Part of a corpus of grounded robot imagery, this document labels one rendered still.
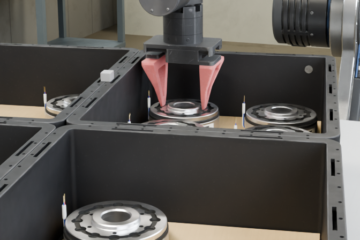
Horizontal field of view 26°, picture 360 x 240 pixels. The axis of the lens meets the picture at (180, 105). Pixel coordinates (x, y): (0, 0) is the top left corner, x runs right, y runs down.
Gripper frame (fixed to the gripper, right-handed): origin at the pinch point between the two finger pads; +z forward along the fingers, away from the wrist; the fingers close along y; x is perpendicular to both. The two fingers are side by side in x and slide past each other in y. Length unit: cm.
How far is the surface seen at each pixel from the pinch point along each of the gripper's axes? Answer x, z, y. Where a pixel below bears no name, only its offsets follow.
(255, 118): -2.4, 0.9, 11.2
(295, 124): -2.7, 1.1, 17.0
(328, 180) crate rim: -40.5, -6.2, 25.4
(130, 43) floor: 432, 91, -169
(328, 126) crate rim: -24.7, -6.1, 23.6
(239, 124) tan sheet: 4.1, 4.2, 7.6
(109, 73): -13.5, -7.3, -6.1
